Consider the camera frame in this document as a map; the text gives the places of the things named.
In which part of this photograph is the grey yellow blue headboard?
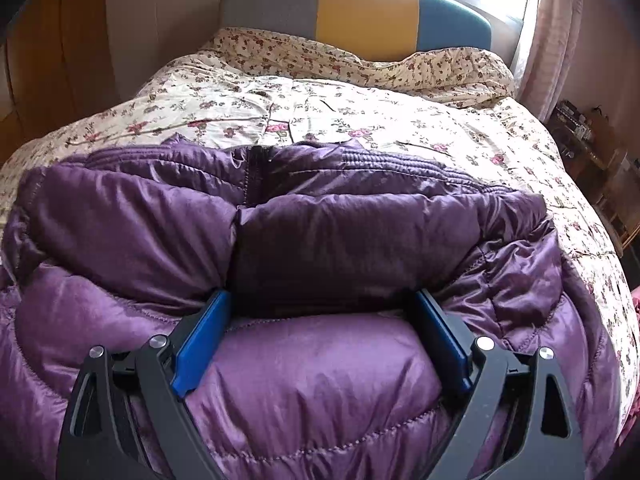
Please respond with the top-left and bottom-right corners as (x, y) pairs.
(220, 0), (494, 65)

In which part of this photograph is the rattan chair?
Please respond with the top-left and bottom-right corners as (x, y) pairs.
(594, 149), (640, 257)

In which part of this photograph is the pink ruffled blanket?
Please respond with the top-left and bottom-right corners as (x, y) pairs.
(622, 285), (640, 323)

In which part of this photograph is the cluttered wooden side table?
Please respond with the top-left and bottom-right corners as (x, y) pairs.
(547, 99), (632, 196)

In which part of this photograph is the floral quilt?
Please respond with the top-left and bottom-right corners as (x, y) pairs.
(0, 27), (640, 480)

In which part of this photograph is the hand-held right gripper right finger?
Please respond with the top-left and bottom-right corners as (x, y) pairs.
(412, 289), (586, 480)

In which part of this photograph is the purple quilted down jacket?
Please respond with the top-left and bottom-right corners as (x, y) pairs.
(0, 139), (627, 480)

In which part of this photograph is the wooden wardrobe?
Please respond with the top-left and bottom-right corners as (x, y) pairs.
(0, 0), (127, 167)

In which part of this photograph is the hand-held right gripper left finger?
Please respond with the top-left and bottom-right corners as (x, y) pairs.
(56, 289), (234, 480)

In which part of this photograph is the floral pink curtain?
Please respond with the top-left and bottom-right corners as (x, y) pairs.
(517, 0), (587, 112)

